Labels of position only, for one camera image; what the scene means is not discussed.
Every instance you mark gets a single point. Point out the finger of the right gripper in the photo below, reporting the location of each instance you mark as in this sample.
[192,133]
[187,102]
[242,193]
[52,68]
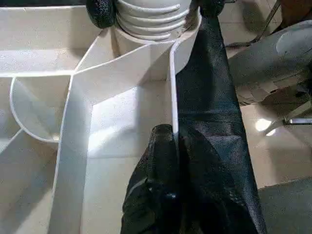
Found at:
[101,13]
[209,7]

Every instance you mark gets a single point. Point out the black work mat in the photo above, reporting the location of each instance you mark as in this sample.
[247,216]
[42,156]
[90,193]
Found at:
[207,85]

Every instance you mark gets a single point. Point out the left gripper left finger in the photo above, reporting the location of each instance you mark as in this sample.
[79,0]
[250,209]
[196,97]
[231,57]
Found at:
[156,182]

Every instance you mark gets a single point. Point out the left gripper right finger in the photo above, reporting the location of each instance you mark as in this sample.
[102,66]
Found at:
[204,195]

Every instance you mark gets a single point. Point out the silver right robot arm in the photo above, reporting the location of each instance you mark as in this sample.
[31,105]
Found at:
[273,61]

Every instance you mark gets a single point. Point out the white plastic table leg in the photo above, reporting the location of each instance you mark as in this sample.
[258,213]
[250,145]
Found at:
[151,19]

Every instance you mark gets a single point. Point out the black tripod leg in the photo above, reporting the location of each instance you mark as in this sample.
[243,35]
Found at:
[266,20]

